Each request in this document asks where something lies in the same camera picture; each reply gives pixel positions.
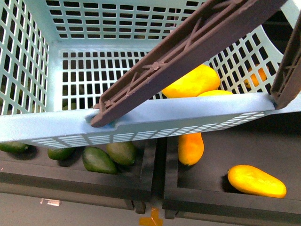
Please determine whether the yellow lemon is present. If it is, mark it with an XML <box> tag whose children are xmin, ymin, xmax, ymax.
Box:
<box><xmin>198</xmin><ymin>90</ymin><xmax>233</xmax><ymax>97</ymax></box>

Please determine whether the yellow mango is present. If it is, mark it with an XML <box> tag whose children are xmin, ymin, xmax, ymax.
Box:
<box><xmin>162</xmin><ymin>65</ymin><xmax>221</xmax><ymax>98</ymax></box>
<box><xmin>227</xmin><ymin>165</ymin><xmax>287</xmax><ymax>198</ymax></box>

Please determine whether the light blue plastic basket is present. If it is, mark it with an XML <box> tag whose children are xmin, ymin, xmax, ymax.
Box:
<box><xmin>0</xmin><ymin>0</ymin><xmax>301</xmax><ymax>149</ymax></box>

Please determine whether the brown basket handle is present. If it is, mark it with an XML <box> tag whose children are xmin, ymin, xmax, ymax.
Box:
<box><xmin>90</xmin><ymin>0</ymin><xmax>301</xmax><ymax>128</ymax></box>

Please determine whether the orange mango under basket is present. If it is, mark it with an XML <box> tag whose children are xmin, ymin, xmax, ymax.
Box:
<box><xmin>178</xmin><ymin>133</ymin><xmax>204</xmax><ymax>166</ymax></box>

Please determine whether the black mango bin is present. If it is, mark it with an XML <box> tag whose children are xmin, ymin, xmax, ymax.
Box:
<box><xmin>163</xmin><ymin>112</ymin><xmax>301</xmax><ymax>226</ymax></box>

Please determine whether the green avocado right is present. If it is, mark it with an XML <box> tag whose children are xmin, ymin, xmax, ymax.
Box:
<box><xmin>106</xmin><ymin>141</ymin><xmax>137</xmax><ymax>166</ymax></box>

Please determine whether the green avocado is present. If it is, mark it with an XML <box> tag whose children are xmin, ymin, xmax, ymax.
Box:
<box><xmin>0</xmin><ymin>142</ymin><xmax>29</xmax><ymax>153</ymax></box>
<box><xmin>82</xmin><ymin>146</ymin><xmax>118</xmax><ymax>175</ymax></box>
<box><xmin>48</xmin><ymin>147</ymin><xmax>76</xmax><ymax>161</ymax></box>
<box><xmin>106</xmin><ymin>141</ymin><xmax>137</xmax><ymax>166</ymax></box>

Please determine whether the green avocado centre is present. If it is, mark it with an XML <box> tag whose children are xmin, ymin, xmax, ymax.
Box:
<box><xmin>82</xmin><ymin>146</ymin><xmax>118</xmax><ymax>175</ymax></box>

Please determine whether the black avocado bin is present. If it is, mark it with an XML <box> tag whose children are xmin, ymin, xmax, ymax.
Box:
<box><xmin>0</xmin><ymin>139</ymin><xmax>157</xmax><ymax>214</ymax></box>

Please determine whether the green avocado far left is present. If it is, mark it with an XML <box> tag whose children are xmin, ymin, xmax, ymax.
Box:
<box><xmin>0</xmin><ymin>142</ymin><xmax>29</xmax><ymax>153</ymax></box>

